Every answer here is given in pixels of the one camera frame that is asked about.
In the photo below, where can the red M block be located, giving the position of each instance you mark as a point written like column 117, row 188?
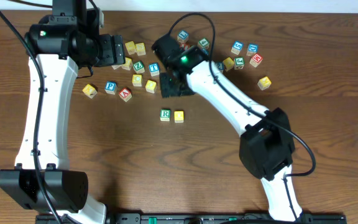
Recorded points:
column 255, row 60

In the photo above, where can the yellow O block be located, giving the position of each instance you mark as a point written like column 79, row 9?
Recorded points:
column 151, row 86
column 179, row 116

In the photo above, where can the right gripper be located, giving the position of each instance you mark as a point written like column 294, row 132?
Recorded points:
column 166, row 89

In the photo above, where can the green L block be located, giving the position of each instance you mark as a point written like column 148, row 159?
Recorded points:
column 116, row 66

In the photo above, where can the yellow block beside L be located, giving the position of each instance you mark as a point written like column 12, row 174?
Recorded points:
column 128, row 64

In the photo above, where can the green Z block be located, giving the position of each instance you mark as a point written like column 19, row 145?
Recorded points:
column 139, row 67

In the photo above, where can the yellow block far left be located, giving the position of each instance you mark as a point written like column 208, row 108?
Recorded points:
column 90, row 91

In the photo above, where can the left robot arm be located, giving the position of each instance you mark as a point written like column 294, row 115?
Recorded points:
column 59, row 45

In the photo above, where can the yellow block top left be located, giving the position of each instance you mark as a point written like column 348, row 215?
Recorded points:
column 131, row 48

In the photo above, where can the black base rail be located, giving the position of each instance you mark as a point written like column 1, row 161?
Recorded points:
column 134, row 218

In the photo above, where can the blue D block right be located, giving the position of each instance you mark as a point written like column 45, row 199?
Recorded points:
column 252, row 49

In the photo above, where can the green J block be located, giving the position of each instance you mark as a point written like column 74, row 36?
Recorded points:
column 239, row 63

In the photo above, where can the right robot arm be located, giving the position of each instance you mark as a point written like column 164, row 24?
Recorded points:
column 266, row 146

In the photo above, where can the yellow block far right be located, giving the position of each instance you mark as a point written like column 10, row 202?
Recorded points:
column 264, row 83

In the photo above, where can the green 4 block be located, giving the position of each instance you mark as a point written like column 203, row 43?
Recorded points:
column 204, row 43

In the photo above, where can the red I block upper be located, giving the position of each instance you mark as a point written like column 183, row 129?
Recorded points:
column 185, row 46

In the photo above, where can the red A block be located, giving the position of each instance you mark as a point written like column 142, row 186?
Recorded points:
column 125, row 94

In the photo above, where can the blue D block centre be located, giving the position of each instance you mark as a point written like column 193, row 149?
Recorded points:
column 205, row 51

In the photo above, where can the blue 2 block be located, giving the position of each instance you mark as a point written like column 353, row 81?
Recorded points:
column 220, row 66

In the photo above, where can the green R block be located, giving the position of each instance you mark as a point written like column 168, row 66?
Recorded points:
column 165, row 115

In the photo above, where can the blue d block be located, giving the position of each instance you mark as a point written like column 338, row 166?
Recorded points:
column 205, row 51
column 252, row 49

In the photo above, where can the blue T block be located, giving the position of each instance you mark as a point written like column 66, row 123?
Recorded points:
column 154, row 69

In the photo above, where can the blue 5 block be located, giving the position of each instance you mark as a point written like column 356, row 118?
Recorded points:
column 237, row 47

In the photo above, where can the blue L block top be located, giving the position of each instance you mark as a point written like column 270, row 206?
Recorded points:
column 182, row 37

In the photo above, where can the yellow block below Z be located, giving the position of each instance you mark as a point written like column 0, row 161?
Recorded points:
column 137, row 80

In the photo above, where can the yellow block centre right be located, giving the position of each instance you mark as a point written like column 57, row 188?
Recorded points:
column 228, row 64

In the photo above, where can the blue P block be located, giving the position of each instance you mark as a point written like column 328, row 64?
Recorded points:
column 110, row 88

